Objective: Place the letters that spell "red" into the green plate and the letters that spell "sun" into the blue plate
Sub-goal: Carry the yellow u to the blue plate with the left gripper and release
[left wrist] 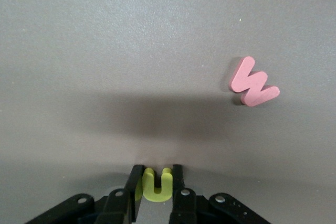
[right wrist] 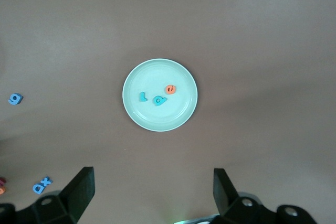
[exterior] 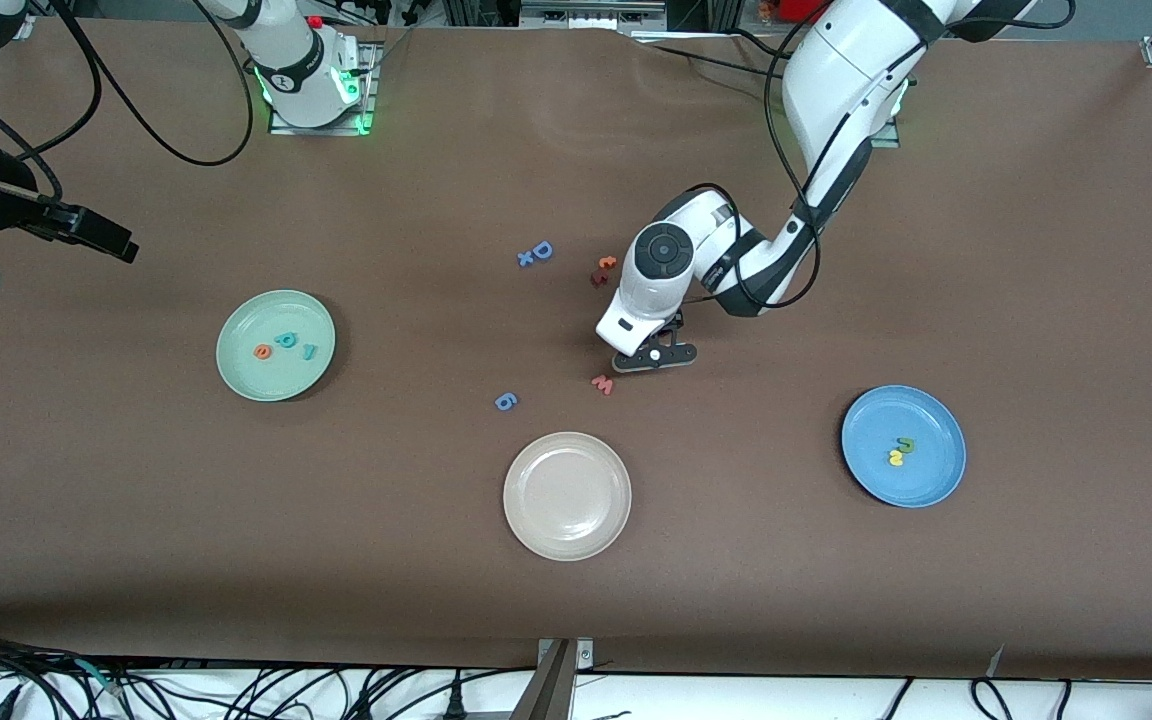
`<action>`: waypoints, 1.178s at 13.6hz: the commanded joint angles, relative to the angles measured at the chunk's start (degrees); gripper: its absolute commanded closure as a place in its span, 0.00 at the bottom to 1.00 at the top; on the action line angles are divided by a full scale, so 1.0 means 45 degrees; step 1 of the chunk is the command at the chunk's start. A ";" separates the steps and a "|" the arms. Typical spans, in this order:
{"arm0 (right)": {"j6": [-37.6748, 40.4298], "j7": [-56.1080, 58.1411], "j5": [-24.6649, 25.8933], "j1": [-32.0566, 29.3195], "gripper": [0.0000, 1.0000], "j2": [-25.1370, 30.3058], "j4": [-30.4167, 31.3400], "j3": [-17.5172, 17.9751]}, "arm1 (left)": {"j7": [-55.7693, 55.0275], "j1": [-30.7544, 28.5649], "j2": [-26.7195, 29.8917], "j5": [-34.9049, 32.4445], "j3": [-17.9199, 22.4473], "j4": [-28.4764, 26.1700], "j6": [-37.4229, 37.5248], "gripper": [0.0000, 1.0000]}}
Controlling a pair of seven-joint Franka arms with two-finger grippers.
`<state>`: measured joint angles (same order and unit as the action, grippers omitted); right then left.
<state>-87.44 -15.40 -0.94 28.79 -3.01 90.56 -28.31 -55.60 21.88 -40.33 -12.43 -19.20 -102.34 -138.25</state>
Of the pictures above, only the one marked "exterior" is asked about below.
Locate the beige plate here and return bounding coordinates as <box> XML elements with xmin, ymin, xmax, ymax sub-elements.
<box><xmin>503</xmin><ymin>431</ymin><xmax>633</xmax><ymax>562</ymax></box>

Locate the pale green plate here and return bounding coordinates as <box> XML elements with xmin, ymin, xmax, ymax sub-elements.
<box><xmin>216</xmin><ymin>290</ymin><xmax>337</xmax><ymax>403</ymax></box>

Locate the blue plate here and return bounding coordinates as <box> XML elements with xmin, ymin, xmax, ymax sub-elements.
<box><xmin>841</xmin><ymin>385</ymin><xmax>967</xmax><ymax>509</ymax></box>

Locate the brown table mat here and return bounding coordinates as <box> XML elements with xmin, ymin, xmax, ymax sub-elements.
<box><xmin>0</xmin><ymin>18</ymin><xmax>1152</xmax><ymax>681</ymax></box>

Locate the grey power strip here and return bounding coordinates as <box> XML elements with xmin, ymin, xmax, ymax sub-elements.
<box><xmin>519</xmin><ymin>0</ymin><xmax>669</xmax><ymax>33</ymax></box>

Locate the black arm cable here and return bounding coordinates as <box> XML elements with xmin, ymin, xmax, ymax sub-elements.
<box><xmin>26</xmin><ymin>0</ymin><xmax>105</xmax><ymax>161</ymax></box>
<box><xmin>681</xmin><ymin>20</ymin><xmax>827</xmax><ymax>311</ymax></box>
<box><xmin>51</xmin><ymin>0</ymin><xmax>255</xmax><ymax>169</ymax></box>

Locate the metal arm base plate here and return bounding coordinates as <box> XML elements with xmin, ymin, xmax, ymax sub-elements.
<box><xmin>269</xmin><ymin>45</ymin><xmax>378</xmax><ymax>137</ymax></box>
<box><xmin>866</xmin><ymin>60</ymin><xmax>902</xmax><ymax>149</ymax></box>

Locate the black cable on table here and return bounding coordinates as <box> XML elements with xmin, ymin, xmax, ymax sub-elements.
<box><xmin>636</xmin><ymin>28</ymin><xmax>797</xmax><ymax>86</ymax></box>

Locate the metal camera post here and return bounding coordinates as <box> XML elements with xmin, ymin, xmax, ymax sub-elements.
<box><xmin>511</xmin><ymin>637</ymin><xmax>597</xmax><ymax>720</ymax></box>

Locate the teal cable connector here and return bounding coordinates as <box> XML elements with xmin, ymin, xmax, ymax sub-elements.
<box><xmin>76</xmin><ymin>658</ymin><xmax>125</xmax><ymax>698</ymax></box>

